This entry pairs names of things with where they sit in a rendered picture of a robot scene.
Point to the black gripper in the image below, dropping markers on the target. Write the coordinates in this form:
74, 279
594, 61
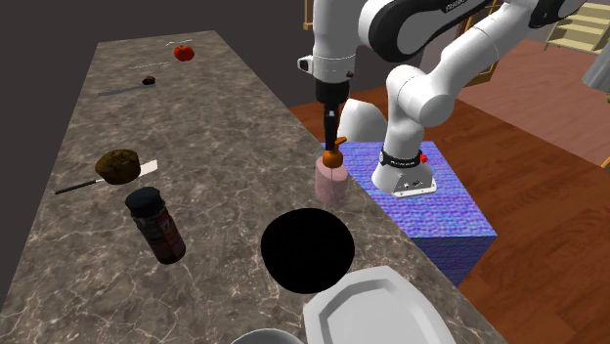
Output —
332, 93

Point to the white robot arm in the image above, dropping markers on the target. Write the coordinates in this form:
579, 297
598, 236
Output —
424, 95

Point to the pink soap dispenser orange pump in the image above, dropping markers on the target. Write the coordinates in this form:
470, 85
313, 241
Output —
331, 186

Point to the red tomato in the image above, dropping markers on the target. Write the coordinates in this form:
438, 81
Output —
184, 53

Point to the black round bowl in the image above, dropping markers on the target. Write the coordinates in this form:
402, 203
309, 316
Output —
307, 250

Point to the blue patterned robot stand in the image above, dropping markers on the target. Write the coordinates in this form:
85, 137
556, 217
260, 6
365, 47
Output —
443, 214

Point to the small dark brown lump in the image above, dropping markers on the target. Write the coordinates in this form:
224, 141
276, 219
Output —
149, 80

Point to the dark jar black lid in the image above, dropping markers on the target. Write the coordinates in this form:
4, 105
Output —
159, 228

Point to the white octagonal plate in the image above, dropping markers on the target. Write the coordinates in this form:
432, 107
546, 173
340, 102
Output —
376, 309

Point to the brown muffin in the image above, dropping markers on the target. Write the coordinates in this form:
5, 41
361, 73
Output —
117, 167

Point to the grey bowl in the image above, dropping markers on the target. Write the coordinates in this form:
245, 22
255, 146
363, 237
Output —
267, 337

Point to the pale yellow wooden staircase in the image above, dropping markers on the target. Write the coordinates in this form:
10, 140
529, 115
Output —
579, 28

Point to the grey cone-shaped object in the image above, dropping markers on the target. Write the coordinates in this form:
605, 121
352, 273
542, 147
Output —
599, 74

